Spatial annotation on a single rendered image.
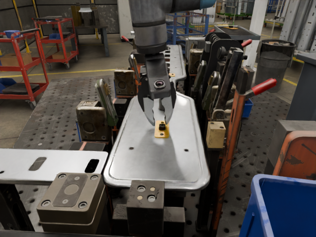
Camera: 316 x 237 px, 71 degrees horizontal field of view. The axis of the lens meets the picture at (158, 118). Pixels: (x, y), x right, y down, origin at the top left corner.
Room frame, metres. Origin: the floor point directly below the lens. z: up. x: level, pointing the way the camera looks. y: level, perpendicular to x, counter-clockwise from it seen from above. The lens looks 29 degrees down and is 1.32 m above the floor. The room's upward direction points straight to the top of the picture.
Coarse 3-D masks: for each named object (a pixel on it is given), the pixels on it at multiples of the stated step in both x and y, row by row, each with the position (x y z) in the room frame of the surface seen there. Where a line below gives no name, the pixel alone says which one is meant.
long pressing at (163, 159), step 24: (144, 120) 0.56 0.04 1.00; (192, 120) 0.56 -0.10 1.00; (120, 144) 0.44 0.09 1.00; (144, 144) 0.44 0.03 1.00; (168, 144) 0.44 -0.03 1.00; (192, 144) 0.44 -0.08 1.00; (120, 168) 0.35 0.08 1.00; (144, 168) 0.35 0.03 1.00; (168, 168) 0.35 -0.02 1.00; (192, 168) 0.35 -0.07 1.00
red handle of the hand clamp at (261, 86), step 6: (270, 78) 0.50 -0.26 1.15; (258, 84) 0.50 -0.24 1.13; (264, 84) 0.49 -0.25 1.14; (270, 84) 0.48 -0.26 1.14; (252, 90) 0.49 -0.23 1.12; (258, 90) 0.49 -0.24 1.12; (264, 90) 0.49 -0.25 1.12; (246, 96) 0.49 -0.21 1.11; (252, 96) 0.49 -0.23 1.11; (228, 102) 0.50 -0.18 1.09; (228, 108) 0.49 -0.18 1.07
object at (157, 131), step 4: (160, 120) 0.55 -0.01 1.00; (164, 120) 0.55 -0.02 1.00; (156, 124) 0.53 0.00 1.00; (160, 124) 0.51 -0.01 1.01; (164, 124) 0.51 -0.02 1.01; (168, 124) 0.53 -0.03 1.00; (156, 128) 0.51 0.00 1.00; (160, 128) 0.50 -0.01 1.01; (164, 128) 0.50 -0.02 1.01; (168, 128) 0.51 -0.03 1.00; (156, 132) 0.49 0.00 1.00; (160, 132) 0.49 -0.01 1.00; (164, 132) 0.49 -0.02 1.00; (168, 132) 0.49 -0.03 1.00; (156, 136) 0.47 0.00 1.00; (160, 136) 0.47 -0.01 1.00; (164, 136) 0.47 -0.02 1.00; (168, 136) 0.47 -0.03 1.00
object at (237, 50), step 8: (224, 48) 0.49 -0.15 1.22; (232, 48) 0.51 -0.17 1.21; (232, 56) 0.48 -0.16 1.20; (240, 56) 0.48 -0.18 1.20; (232, 64) 0.48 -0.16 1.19; (224, 72) 0.51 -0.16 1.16; (232, 72) 0.48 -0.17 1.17; (224, 80) 0.48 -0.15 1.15; (232, 80) 0.48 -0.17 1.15; (224, 88) 0.48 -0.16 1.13; (216, 96) 0.51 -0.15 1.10; (224, 96) 0.48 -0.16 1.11; (216, 104) 0.49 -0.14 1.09; (224, 104) 0.48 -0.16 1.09
